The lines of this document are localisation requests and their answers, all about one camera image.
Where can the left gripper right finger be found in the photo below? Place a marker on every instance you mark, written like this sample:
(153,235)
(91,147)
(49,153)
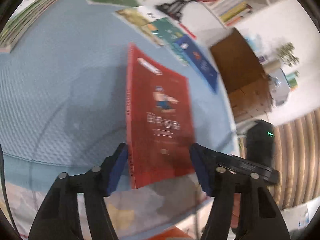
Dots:
(221,176)

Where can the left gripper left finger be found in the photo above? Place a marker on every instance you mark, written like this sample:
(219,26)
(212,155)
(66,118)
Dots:
(58,216)

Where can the light blue red-edged book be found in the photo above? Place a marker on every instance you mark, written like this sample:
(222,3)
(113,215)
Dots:
(159,122)

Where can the royal blue book underneath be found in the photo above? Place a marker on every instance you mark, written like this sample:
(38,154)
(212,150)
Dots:
(197,60)

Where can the white rabbit meadow book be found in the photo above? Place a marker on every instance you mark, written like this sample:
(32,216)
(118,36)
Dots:
(138,18)

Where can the stack of organized books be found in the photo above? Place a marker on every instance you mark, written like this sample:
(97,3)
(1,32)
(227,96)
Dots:
(23,17)

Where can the brown wooden cabinet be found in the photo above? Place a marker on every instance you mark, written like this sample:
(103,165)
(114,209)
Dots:
(244,78)

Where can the blue quilted table mat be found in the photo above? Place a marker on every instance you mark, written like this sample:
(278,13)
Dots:
(63,90)

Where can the red tassel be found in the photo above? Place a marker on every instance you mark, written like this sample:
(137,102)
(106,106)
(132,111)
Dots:
(187,31)

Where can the dark teal insect book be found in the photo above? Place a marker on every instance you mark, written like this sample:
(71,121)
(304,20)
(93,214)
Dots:
(166,33)

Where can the white bookshelf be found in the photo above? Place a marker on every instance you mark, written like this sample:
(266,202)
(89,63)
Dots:
(198,15)

